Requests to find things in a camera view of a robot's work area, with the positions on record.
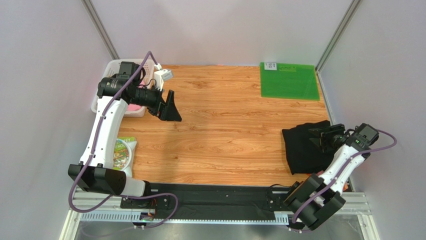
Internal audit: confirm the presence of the white plastic basket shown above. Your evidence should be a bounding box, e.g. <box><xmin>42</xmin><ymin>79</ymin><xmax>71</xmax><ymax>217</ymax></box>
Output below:
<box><xmin>91</xmin><ymin>58</ymin><xmax>155</xmax><ymax>118</ymax></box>

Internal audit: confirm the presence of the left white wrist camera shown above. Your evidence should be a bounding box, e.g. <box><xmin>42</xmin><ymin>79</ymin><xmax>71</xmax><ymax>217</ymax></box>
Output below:
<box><xmin>153</xmin><ymin>63</ymin><xmax>174</xmax><ymax>91</ymax></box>

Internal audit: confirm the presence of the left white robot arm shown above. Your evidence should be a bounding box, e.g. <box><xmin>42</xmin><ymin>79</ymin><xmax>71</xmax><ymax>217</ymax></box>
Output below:
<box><xmin>68</xmin><ymin>61</ymin><xmax>182</xmax><ymax>197</ymax></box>

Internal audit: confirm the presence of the black floral t shirt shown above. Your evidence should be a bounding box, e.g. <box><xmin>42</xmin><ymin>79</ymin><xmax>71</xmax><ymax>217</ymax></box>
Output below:
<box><xmin>281</xmin><ymin>120</ymin><xmax>334</xmax><ymax>175</ymax></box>

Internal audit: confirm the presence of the light pink shirt in basket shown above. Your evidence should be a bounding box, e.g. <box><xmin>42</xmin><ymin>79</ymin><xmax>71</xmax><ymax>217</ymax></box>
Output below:
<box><xmin>127</xmin><ymin>79</ymin><xmax>146</xmax><ymax>112</ymax></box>

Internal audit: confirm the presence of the green cutting mat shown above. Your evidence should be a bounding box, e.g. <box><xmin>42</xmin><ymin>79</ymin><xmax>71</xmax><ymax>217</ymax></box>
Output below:
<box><xmin>259</xmin><ymin>62</ymin><xmax>320</xmax><ymax>101</ymax></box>

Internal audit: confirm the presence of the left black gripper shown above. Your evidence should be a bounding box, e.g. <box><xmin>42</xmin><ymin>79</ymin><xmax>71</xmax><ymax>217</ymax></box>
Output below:
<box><xmin>130</xmin><ymin>82</ymin><xmax>182</xmax><ymax>122</ymax></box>

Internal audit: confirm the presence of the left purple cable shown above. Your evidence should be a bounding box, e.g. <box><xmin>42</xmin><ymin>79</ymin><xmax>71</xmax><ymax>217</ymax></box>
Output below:
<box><xmin>67</xmin><ymin>50</ymin><xmax>179</xmax><ymax>229</ymax></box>

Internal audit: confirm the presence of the white label sticker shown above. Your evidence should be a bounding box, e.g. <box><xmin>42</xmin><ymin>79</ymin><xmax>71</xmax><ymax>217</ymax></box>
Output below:
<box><xmin>264</xmin><ymin>62</ymin><xmax>278</xmax><ymax>71</ymax></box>

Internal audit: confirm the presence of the green snack bowl package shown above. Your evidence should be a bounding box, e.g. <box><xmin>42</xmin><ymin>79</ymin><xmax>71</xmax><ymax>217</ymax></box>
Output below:
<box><xmin>112</xmin><ymin>136</ymin><xmax>137</xmax><ymax>178</ymax></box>

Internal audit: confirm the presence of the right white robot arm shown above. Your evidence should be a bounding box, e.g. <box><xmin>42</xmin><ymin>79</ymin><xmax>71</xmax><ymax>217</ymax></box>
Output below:
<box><xmin>283</xmin><ymin>123</ymin><xmax>379</xmax><ymax>233</ymax></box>

